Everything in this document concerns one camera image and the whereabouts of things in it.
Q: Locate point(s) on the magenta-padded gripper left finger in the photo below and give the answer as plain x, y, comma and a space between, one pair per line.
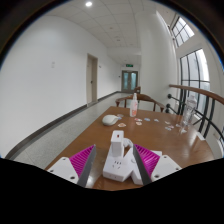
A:
65, 168

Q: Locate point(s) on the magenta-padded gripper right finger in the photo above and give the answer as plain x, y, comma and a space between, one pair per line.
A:
165, 166

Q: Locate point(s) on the white card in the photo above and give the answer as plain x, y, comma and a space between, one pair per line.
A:
200, 136

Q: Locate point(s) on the small paper sticker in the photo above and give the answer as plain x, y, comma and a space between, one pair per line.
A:
138, 119
138, 123

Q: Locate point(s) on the small pink sticker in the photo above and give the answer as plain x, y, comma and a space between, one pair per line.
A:
122, 125

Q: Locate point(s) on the clear plastic water bottle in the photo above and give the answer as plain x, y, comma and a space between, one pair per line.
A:
188, 111

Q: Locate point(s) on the spray bottle with pink label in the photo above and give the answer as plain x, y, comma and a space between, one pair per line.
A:
133, 107

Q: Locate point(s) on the wooden armchair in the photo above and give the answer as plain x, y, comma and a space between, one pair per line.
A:
141, 97

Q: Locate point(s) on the wood-topped black metal railing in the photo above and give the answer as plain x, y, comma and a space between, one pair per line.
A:
196, 90

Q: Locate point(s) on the beige single door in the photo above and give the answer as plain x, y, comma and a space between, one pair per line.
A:
92, 80

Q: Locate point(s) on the glazed double door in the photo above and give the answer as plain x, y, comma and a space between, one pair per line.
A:
129, 81

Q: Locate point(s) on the tall gridded window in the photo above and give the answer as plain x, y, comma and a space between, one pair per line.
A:
194, 68

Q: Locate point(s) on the green exit sign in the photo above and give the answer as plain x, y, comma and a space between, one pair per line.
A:
129, 65

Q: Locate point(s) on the small gridded upper window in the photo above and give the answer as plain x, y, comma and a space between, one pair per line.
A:
181, 31

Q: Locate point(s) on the round ceiling light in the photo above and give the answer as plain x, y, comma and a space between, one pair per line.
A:
88, 4

